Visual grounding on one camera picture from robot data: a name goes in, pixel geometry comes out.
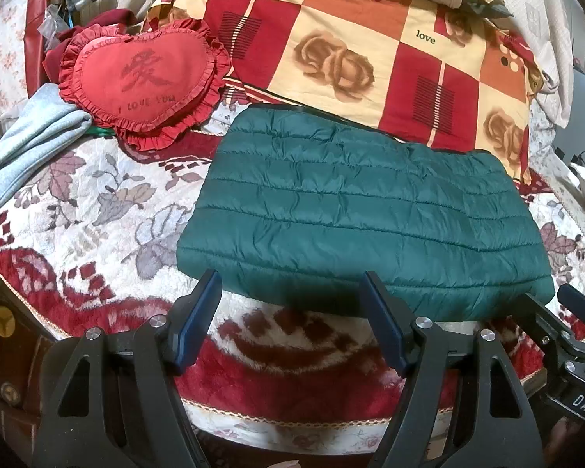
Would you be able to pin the dark red cloth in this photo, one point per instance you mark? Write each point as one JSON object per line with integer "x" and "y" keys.
{"x": 119, "y": 18}

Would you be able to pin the small green item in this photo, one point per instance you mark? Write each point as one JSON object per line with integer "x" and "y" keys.
{"x": 100, "y": 131}

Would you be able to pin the green puffer jacket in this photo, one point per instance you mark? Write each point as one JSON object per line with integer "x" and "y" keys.
{"x": 360, "y": 214}

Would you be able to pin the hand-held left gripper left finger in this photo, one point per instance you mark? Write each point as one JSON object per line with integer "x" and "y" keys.
{"x": 197, "y": 322}

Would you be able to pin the white red leaf-pattern fleece blanket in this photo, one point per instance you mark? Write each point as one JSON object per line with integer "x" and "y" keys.
{"x": 92, "y": 234}

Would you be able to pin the white patterned cloth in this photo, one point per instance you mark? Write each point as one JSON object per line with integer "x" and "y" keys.
{"x": 546, "y": 24}

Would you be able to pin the light blue cloth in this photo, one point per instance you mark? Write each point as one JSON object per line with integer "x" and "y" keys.
{"x": 34, "y": 141}

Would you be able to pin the floral bed sheet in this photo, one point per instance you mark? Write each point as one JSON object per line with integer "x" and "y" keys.
{"x": 222, "y": 119}

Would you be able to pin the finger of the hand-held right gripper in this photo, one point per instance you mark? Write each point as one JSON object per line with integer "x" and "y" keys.
{"x": 577, "y": 302}
{"x": 541, "y": 319}

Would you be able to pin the wooden bed frame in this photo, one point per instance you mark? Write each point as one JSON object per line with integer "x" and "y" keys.
{"x": 9, "y": 351}

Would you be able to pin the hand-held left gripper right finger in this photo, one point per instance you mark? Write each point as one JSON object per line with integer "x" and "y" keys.
{"x": 389, "y": 326}

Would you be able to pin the red cream checkered rose quilt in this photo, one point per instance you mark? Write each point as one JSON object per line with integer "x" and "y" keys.
{"x": 351, "y": 34}

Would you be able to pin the red heart-shaped ruffled pillow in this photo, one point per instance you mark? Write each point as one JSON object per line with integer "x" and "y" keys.
{"x": 141, "y": 78}

